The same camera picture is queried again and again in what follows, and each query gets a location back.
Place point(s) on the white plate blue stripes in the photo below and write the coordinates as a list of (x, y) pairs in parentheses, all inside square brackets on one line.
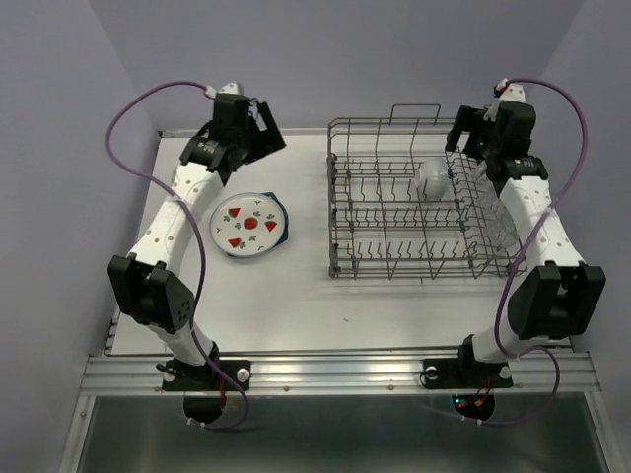
[(273, 197)]

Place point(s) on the clear textured glass front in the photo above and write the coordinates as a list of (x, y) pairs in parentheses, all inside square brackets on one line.
[(503, 233)]

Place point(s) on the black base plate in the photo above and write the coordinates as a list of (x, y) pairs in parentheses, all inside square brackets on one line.
[(231, 374), (452, 374)]

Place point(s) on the clear textured glass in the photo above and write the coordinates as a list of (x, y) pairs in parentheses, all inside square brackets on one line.
[(503, 233), (490, 203), (479, 174)]

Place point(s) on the grey wire dish rack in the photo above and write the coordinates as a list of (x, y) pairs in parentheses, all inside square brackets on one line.
[(378, 227)]

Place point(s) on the dark teal square plate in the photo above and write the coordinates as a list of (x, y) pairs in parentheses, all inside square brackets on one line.
[(277, 222)]

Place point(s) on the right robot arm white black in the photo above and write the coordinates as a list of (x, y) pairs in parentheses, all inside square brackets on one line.
[(558, 296)]

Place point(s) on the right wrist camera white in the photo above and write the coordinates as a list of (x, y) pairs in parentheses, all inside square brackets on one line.
[(505, 91)]

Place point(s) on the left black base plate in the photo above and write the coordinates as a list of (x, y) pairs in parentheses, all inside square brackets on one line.
[(231, 374)]

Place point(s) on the white plate red strawberries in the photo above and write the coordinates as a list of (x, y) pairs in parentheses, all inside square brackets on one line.
[(237, 225)]

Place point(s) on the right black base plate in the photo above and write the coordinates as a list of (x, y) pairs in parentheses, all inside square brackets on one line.
[(452, 374)]

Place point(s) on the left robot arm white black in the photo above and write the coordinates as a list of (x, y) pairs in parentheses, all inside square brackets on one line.
[(145, 281)]

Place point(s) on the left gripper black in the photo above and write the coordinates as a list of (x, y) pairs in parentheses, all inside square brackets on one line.
[(268, 140)]

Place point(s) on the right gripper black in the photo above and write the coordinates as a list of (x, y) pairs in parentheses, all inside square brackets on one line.
[(467, 119)]

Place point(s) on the white ribbed bowl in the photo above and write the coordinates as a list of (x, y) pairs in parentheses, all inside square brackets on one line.
[(431, 180)]

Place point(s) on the aluminium mounting rail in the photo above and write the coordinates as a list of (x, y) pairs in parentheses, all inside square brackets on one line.
[(372, 372)]

